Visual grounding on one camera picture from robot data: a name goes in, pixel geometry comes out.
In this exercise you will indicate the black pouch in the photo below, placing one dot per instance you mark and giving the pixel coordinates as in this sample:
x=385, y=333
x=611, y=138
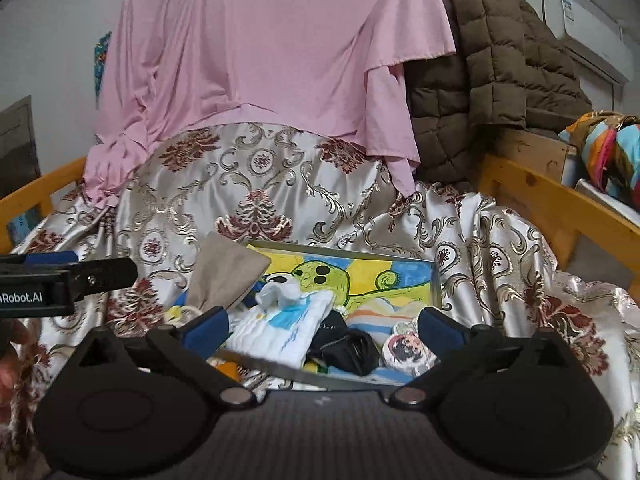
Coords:
x=345, y=347

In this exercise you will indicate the light wooden box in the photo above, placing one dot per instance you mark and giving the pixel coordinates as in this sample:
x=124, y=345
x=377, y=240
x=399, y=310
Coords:
x=535, y=152

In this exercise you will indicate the white air conditioner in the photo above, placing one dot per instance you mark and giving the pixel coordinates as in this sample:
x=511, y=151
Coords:
x=590, y=35

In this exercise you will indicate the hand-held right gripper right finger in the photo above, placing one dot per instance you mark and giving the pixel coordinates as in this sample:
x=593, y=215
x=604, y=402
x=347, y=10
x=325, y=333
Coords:
x=441, y=331

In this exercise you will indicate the round cartoon badge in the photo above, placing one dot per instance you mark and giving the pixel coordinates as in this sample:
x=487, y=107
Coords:
x=407, y=349

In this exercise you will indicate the colourful striped cloth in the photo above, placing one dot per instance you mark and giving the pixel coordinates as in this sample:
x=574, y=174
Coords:
x=607, y=150

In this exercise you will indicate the pink garment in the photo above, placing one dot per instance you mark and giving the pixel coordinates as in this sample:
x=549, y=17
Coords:
x=270, y=45

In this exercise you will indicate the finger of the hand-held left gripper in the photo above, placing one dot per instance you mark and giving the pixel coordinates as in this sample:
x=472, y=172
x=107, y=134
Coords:
x=107, y=271
x=50, y=258

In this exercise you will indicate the colourful wall poster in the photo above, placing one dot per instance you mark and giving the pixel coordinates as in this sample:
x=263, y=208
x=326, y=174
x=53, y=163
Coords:
x=102, y=62

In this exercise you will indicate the person's left hand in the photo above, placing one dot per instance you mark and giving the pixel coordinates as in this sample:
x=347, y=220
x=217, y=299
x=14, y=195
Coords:
x=9, y=360

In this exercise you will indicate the yellow and white item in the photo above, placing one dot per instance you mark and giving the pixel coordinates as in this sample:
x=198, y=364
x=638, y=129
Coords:
x=177, y=312

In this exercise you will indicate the brown quilted jacket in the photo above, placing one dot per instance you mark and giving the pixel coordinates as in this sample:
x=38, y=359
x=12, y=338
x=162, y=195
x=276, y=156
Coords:
x=490, y=60

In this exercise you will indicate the grey wall panel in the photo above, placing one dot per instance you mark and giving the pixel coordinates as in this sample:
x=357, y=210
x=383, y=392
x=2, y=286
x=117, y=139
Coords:
x=17, y=145

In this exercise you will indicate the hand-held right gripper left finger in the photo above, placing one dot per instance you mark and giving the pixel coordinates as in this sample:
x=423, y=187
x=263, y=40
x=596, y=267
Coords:
x=204, y=334

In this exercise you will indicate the orange fabric item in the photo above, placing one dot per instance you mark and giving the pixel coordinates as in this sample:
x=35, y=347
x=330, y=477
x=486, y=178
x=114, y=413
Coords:
x=227, y=370

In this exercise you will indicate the white towel with blue print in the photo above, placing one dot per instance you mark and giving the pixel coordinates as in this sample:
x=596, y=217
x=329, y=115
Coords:
x=270, y=335

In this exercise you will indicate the white board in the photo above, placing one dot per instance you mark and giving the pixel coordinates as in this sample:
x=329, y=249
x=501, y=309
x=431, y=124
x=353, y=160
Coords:
x=600, y=192

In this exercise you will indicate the floral satin blanket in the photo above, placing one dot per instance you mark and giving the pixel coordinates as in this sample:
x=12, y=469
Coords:
x=500, y=270

